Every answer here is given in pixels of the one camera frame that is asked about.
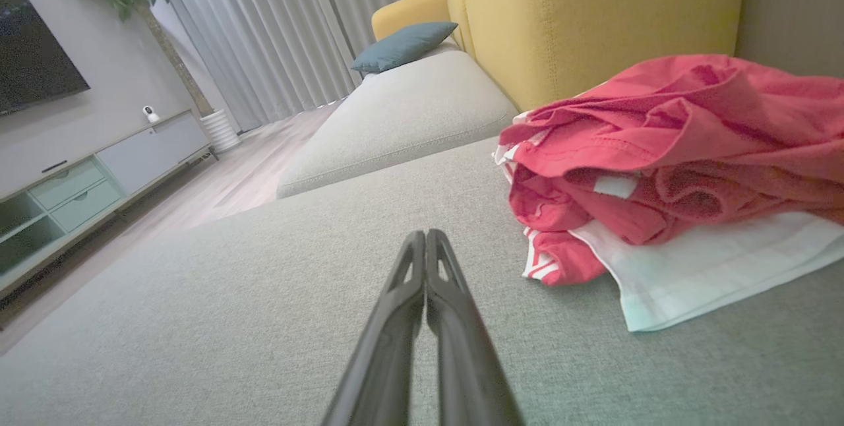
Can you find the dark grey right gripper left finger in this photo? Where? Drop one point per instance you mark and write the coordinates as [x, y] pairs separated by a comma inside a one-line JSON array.
[[389, 347]]

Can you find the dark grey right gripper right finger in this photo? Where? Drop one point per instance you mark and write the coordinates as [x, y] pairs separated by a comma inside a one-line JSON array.
[[461, 347]]

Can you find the red t-shirt with white sleeves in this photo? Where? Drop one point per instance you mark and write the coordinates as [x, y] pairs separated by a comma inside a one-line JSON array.
[[712, 268]]

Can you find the red basketball shorts number 23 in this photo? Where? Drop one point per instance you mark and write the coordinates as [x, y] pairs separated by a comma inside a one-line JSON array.
[[692, 103]]

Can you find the large grey sofa seat cushion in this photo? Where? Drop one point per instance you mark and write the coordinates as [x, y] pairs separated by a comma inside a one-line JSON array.
[[264, 314]]

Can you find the small grey sofa seat cushion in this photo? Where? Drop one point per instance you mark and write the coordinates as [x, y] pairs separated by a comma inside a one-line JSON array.
[[409, 116]]

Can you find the white ribbed plant pot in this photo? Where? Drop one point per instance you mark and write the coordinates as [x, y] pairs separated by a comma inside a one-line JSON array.
[[221, 130]]

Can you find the teal throw pillow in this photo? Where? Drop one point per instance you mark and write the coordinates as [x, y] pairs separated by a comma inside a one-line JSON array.
[[405, 47]]

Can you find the white and green TV cabinet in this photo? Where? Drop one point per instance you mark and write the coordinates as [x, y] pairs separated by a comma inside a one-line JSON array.
[[99, 182]]

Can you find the grey pleated curtain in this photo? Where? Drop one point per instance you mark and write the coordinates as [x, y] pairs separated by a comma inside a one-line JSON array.
[[277, 30]]

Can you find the yellow sofa armrest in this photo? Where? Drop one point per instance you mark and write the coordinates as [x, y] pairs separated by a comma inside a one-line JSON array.
[[415, 10]]

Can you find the yellow sofa back cushion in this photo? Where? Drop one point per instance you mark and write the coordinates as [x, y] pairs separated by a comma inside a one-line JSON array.
[[593, 17]]

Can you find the grey sofa back cushion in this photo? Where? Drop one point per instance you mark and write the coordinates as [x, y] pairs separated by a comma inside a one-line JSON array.
[[791, 4]]

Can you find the small white security camera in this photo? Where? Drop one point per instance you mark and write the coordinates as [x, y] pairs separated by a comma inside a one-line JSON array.
[[150, 114]]

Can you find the black wall television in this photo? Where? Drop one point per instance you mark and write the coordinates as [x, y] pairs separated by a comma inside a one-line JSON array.
[[33, 57]]

